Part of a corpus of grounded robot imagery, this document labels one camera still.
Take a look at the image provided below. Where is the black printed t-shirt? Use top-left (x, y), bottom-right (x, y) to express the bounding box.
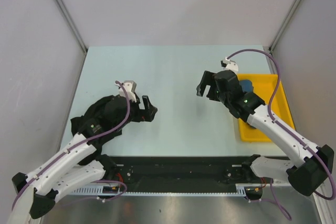
top-left (70, 94), bottom-right (159, 167)

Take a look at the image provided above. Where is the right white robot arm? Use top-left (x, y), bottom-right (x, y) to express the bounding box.
top-left (196, 70), bottom-right (335, 200)

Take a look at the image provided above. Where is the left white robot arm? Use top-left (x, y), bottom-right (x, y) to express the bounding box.
top-left (12, 92), bottom-right (158, 223)

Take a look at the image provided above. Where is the rolled blue t-shirt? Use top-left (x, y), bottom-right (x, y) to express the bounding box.
top-left (239, 79), bottom-right (254, 93)

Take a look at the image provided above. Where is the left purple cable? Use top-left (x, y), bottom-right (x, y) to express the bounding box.
top-left (10, 81), bottom-right (132, 210)

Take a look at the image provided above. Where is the purple cable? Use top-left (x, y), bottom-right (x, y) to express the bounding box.
top-left (10, 81), bottom-right (132, 210)
top-left (227, 48), bottom-right (334, 198)

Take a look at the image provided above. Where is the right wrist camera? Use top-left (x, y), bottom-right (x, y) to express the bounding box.
top-left (220, 57), bottom-right (239, 74)

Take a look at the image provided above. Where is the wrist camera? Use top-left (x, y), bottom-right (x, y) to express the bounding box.
top-left (115, 80), bottom-right (138, 102)
top-left (220, 57), bottom-right (239, 74)

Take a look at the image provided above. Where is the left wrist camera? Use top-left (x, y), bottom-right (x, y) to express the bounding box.
top-left (115, 80), bottom-right (138, 102)

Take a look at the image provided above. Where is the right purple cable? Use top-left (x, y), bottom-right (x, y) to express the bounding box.
top-left (227, 48), bottom-right (334, 198)

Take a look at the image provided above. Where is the grey cable duct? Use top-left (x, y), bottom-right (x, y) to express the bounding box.
top-left (69, 185), bottom-right (263, 200)

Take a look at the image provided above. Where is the right aluminium frame post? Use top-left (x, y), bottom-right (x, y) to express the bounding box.
top-left (268, 0), bottom-right (303, 54)

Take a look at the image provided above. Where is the aluminium frame post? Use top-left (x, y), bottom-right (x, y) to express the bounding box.
top-left (53, 0), bottom-right (88, 55)
top-left (268, 0), bottom-right (303, 54)

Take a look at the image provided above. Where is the left aluminium frame post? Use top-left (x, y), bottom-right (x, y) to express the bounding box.
top-left (53, 0), bottom-right (88, 55)

